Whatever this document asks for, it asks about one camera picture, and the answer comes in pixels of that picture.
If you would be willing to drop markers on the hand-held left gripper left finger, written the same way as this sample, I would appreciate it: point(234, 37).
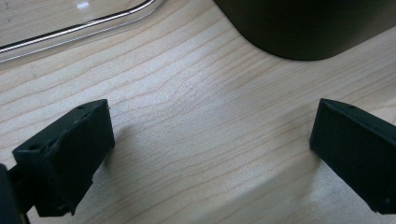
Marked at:
point(67, 158)

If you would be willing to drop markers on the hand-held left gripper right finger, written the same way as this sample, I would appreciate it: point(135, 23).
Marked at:
point(358, 146)

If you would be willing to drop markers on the dark round container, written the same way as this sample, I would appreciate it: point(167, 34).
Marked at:
point(305, 25)

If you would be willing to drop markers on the clear plastic container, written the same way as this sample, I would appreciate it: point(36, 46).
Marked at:
point(46, 18)

